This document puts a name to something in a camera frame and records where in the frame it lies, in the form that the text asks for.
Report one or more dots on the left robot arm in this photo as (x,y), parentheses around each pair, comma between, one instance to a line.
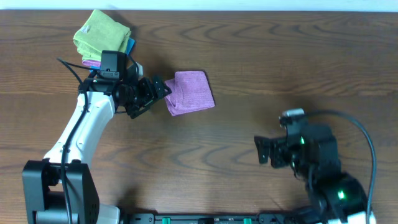
(59,188)

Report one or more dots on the green folded cloth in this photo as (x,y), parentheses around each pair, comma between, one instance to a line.
(100,32)

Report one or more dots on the purple folded cloth in stack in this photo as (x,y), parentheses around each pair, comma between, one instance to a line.
(91,63)

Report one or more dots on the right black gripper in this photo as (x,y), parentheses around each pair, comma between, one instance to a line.
(278,146)

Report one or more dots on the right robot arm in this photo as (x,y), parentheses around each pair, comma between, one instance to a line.
(311,151)

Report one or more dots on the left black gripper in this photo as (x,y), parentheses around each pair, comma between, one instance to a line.
(150,96)

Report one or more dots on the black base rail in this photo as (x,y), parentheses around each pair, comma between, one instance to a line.
(262,218)

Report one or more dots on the purple microfibre cloth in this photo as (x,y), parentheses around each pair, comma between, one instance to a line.
(190,92)

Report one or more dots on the blue folded cloth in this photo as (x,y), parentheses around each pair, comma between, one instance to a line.
(129,47)

